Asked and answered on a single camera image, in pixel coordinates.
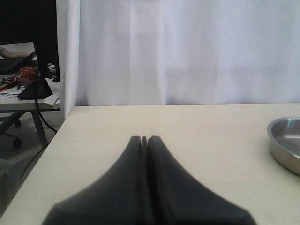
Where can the crumpled white paper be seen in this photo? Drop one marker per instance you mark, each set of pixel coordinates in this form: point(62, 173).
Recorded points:
point(54, 99)

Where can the office chair base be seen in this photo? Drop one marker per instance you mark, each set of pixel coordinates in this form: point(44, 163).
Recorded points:
point(13, 120)

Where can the red orange bundled object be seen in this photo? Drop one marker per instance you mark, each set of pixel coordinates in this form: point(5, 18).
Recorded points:
point(26, 74)

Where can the background person hand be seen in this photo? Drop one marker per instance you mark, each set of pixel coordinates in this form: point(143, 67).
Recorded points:
point(5, 53)

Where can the stainless steel round bowl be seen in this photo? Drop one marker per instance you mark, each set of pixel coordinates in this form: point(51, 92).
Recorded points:
point(284, 135)

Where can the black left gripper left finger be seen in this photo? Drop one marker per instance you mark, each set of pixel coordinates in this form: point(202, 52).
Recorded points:
point(118, 197)

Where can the black laptop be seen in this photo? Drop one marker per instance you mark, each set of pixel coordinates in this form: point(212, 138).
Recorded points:
point(13, 65)

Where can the black monitor stand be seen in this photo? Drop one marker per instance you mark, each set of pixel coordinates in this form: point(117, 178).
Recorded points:
point(45, 39)

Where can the grey side desk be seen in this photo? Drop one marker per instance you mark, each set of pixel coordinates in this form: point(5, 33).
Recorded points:
point(13, 104)

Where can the white backdrop curtain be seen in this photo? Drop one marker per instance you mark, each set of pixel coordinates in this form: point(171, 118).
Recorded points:
point(175, 52)

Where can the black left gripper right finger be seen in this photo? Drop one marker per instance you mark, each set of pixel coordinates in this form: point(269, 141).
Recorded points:
point(179, 199)

